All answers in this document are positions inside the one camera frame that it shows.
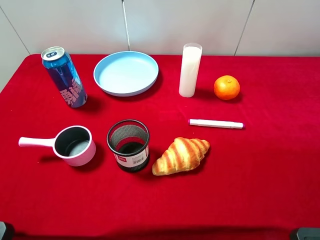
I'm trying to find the white marker pen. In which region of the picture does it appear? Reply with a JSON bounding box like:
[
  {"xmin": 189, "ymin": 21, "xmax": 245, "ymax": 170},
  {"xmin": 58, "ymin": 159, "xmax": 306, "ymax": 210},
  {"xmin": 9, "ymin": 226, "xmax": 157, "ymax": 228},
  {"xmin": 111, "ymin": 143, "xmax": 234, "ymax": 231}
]
[{"xmin": 188, "ymin": 119, "xmax": 245, "ymax": 129}]

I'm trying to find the blue drink can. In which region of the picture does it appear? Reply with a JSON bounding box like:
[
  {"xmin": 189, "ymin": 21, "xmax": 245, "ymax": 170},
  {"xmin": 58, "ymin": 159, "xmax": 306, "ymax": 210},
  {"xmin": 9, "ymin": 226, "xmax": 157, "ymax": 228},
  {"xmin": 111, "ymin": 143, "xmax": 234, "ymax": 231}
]
[{"xmin": 41, "ymin": 46, "xmax": 88, "ymax": 108}]

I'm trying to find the black mesh pen holder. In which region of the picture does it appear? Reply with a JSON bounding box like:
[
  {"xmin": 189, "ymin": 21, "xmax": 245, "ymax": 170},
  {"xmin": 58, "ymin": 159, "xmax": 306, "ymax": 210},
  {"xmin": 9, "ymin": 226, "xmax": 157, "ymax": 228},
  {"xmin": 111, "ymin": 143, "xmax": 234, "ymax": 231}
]
[{"xmin": 106, "ymin": 119, "xmax": 150, "ymax": 173}]

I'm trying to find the orange mandarin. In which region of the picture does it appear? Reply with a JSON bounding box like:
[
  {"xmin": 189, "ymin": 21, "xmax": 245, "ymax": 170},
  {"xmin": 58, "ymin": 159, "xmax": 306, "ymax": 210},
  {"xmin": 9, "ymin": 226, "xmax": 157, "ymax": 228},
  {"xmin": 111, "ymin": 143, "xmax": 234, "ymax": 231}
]
[{"xmin": 213, "ymin": 75, "xmax": 240, "ymax": 100}]

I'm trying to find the light blue plate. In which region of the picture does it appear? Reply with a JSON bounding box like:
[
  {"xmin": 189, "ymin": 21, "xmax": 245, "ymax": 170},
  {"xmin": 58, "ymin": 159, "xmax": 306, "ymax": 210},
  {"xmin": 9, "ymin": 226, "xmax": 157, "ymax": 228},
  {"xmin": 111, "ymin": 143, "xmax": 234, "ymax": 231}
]
[{"xmin": 93, "ymin": 51, "xmax": 159, "ymax": 97}]

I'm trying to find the pink saucepan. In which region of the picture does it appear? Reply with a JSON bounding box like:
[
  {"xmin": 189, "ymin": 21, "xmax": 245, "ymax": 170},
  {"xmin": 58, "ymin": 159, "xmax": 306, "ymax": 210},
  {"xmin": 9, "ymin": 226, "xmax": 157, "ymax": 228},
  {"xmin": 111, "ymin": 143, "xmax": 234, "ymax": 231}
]
[{"xmin": 18, "ymin": 125, "xmax": 96, "ymax": 167}]

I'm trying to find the croissant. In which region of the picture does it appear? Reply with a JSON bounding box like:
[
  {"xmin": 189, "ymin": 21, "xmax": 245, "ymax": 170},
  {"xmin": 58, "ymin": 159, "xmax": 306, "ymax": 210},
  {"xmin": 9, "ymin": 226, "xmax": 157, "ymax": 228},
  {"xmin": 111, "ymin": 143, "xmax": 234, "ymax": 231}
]
[{"xmin": 152, "ymin": 137, "xmax": 210, "ymax": 176}]

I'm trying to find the tall glass of milk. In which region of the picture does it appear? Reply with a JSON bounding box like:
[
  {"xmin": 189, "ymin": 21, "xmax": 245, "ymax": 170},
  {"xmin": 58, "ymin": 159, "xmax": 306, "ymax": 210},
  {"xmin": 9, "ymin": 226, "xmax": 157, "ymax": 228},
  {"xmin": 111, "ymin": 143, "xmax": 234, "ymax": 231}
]
[{"xmin": 178, "ymin": 42, "xmax": 203, "ymax": 98}]

